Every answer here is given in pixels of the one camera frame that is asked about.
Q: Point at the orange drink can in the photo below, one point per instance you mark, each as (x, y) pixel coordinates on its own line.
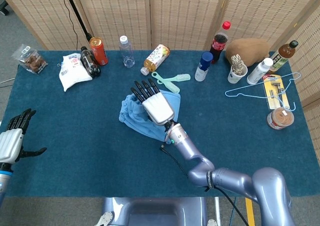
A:
(99, 52)

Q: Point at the dark blue table mat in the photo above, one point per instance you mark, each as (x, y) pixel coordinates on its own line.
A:
(75, 136)

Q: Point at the razor on yellow card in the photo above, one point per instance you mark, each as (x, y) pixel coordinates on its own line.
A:
(276, 93)

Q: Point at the brown plush toy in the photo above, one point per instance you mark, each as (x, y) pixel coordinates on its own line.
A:
(252, 51)

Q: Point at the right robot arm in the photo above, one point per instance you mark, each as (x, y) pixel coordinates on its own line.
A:
(232, 181)

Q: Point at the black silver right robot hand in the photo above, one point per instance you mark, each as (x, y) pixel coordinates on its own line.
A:
(157, 108)

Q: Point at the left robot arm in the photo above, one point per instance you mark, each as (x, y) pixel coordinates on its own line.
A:
(3, 181)

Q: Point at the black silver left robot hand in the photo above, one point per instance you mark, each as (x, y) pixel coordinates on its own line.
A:
(10, 143)

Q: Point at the empty clear plastic bottle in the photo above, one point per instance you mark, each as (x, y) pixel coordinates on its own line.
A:
(127, 53)

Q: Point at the white paper cup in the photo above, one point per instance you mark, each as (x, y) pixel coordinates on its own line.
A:
(235, 78)

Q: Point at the small dark cola bottle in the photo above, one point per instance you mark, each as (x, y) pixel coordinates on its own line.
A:
(88, 61)

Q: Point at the bamboo folding screen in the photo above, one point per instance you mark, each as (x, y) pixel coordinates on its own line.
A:
(175, 13)

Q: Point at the green tea bottle black cap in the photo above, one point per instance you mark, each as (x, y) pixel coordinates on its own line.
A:
(282, 57)

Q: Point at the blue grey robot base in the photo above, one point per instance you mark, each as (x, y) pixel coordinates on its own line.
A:
(155, 211)

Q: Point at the white powder bag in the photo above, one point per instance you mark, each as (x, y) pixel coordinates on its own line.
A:
(73, 74)

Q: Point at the green scrub brush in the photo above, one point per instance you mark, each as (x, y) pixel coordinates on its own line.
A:
(172, 87)
(182, 77)

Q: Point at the round tin with brown lid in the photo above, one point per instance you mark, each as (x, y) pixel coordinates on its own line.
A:
(280, 118)

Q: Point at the black stand pole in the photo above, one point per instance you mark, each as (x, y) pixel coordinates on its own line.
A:
(77, 13)

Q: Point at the black chair wheel base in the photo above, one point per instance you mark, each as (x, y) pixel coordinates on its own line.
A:
(3, 9)

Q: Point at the light blue fleece pants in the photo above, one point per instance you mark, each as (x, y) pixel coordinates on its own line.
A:
(135, 118)

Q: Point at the white bottle with blue cap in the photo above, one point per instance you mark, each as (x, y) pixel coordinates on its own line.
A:
(202, 69)

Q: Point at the cola bottle with red cap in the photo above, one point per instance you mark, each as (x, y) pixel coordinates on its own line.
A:
(218, 44)

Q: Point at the yellow tea bottle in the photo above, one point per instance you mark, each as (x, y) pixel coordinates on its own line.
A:
(155, 58)

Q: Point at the clear bag of brown cookies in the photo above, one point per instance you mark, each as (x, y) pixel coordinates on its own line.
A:
(32, 61)

